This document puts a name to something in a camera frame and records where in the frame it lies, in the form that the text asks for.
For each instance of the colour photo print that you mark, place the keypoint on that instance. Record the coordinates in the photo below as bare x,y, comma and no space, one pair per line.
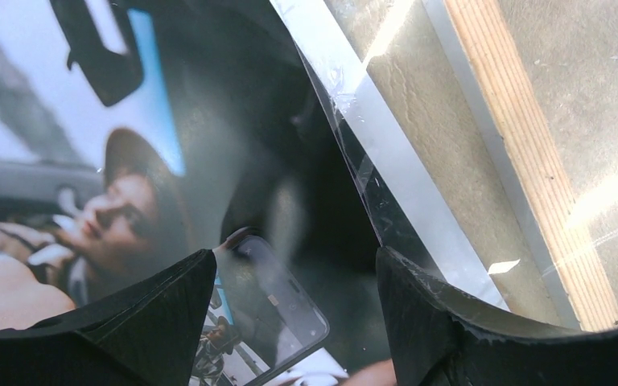
136,133

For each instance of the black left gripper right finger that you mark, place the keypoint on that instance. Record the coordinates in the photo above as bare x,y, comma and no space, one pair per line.
441,335

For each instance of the white wooden picture frame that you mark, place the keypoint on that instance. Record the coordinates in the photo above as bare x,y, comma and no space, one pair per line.
484,57

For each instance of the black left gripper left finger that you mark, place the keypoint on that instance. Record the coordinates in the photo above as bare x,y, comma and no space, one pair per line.
145,334

